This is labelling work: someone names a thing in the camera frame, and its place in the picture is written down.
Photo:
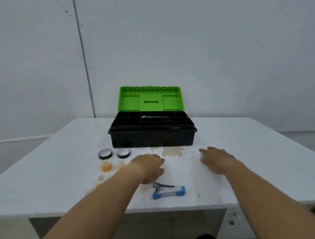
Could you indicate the person's right hand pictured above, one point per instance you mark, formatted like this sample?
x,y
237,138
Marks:
x,y
217,160

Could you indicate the person's left hand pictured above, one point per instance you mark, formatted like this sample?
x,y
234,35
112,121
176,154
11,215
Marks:
x,y
147,168

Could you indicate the person's right thumb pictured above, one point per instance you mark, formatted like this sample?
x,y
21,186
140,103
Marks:
x,y
204,161

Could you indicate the person's left thumb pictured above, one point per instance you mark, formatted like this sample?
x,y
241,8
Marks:
x,y
159,172

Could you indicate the small white object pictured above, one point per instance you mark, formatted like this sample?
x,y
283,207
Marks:
x,y
202,155

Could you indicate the person's left forearm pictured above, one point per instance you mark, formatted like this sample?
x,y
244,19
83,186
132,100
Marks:
x,y
105,204

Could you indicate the person's right forearm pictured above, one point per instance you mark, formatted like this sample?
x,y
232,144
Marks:
x,y
265,202

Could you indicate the blue and white stapler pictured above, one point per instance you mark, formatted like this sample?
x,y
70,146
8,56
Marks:
x,y
169,192

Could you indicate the black toolbox with green lid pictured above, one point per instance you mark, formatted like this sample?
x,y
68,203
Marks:
x,y
152,140

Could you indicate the clear tape roll orange core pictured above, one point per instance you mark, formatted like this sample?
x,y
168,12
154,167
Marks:
x,y
106,167
121,165

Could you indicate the black tape roll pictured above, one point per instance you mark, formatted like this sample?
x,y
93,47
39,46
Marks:
x,y
101,154
119,154

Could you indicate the black organizer tray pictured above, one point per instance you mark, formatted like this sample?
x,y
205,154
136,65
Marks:
x,y
128,122

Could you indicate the small white knob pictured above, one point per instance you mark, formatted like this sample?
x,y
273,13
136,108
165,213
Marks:
x,y
237,216

